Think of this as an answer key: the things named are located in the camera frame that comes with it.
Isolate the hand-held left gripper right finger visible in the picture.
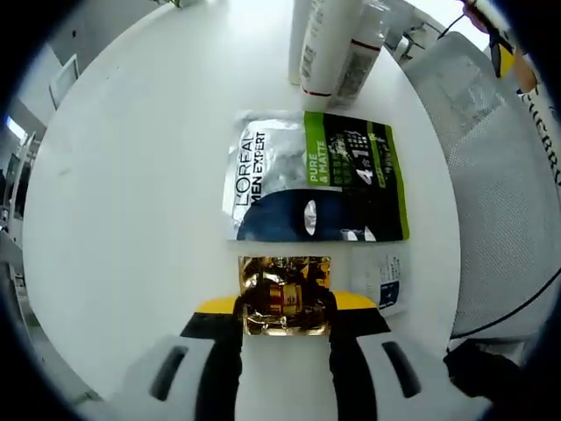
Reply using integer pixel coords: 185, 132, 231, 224
327, 289, 494, 421

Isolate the gold foil skincare sachet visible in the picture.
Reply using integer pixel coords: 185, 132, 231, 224
238, 255, 337, 339

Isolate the clear blue-label skincare sachet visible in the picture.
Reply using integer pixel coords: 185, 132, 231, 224
350, 252, 411, 318

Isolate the white mesh office chair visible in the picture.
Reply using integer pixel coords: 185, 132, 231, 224
401, 30, 561, 341

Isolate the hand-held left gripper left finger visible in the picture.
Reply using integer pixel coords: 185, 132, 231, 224
89, 295, 245, 421

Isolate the person's printed white shirt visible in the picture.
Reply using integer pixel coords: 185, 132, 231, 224
516, 85, 561, 189

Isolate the dark cloth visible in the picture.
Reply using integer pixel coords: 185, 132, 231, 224
442, 339, 529, 398

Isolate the white skincare tube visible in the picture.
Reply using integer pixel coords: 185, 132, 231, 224
299, 0, 366, 100

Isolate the green black skincare sachet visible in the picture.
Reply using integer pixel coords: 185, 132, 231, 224
221, 109, 411, 244

